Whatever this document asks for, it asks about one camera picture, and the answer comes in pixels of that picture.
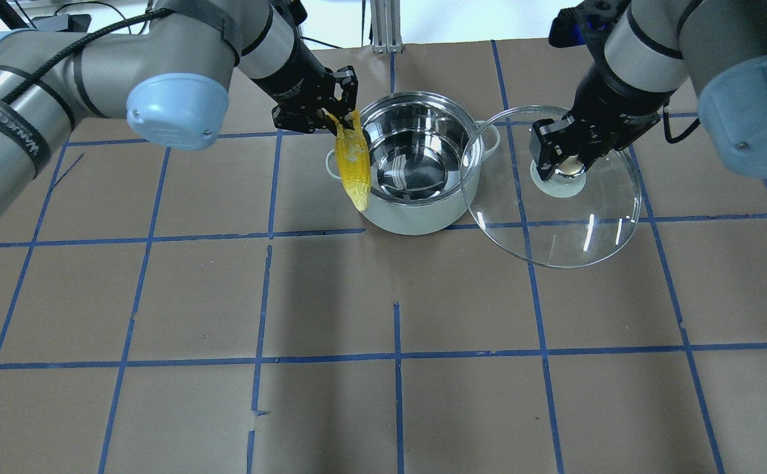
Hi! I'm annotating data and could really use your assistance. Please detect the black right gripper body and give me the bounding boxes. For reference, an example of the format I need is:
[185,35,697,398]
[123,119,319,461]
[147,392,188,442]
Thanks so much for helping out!
[531,64,664,181]

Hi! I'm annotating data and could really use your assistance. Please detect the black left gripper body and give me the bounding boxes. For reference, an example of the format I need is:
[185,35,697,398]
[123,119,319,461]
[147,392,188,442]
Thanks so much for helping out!
[253,39,334,132]

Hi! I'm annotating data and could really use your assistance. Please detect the yellow corn cob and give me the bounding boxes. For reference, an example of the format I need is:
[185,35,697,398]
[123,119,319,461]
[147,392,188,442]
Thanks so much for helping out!
[327,111,371,213]

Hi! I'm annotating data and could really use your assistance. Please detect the glass pot lid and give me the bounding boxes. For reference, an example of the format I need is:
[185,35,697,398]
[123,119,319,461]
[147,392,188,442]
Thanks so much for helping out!
[460,105,643,268]

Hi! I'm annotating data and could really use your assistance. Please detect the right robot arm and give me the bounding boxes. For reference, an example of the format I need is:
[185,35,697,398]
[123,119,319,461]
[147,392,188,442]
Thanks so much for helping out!
[531,1,767,182]

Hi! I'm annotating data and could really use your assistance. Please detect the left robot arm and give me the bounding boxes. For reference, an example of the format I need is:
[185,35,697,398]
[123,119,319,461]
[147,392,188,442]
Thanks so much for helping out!
[0,1,358,216]

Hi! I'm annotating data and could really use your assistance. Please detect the pale green steel pot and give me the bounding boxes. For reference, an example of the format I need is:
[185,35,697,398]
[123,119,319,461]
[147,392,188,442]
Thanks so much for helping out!
[360,91,500,235]

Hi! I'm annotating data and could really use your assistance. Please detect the brown paper table cover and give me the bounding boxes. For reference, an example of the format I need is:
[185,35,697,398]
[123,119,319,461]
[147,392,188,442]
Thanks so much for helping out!
[0,74,767,473]

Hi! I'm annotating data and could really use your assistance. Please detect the aluminium frame post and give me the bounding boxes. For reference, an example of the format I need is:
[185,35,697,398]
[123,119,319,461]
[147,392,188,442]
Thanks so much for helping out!
[370,0,404,54]

